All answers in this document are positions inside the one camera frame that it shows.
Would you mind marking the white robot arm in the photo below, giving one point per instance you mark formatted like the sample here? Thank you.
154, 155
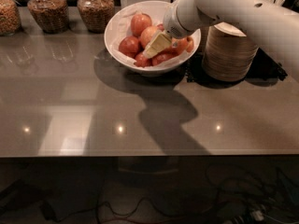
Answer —
272, 28

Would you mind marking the glass jar of grains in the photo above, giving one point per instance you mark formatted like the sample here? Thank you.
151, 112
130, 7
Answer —
10, 20
50, 15
96, 13

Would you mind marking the red apple front centre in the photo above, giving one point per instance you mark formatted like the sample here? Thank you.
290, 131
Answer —
162, 57

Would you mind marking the front stack of paper bowls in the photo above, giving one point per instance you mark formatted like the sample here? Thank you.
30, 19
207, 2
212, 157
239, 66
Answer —
229, 53

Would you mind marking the red yellow apple centre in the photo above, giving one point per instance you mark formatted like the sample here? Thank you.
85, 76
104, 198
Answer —
147, 35

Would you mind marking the dark red apple back right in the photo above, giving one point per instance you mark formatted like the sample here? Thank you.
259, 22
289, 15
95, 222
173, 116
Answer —
160, 26

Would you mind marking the middle glass jar of grains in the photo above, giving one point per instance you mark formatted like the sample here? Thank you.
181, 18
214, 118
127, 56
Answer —
50, 15

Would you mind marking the left glass jar of grains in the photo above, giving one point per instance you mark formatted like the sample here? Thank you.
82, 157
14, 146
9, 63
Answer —
10, 20

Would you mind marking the white ceramic bowl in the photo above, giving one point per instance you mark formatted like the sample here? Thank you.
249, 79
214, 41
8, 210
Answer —
116, 25

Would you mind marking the yellow red apple right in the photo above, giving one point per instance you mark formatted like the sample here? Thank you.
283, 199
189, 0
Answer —
180, 45

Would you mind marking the red apple top back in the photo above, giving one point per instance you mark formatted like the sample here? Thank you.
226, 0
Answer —
139, 23

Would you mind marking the right glass jar of grains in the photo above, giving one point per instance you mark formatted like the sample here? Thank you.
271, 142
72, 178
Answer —
96, 13

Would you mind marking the white paper bowl liner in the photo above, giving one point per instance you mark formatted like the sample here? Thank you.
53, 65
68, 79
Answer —
120, 22

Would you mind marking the red apple front left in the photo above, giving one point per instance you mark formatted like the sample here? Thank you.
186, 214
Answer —
142, 61

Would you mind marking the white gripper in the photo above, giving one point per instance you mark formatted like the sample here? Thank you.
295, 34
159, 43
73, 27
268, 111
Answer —
173, 22

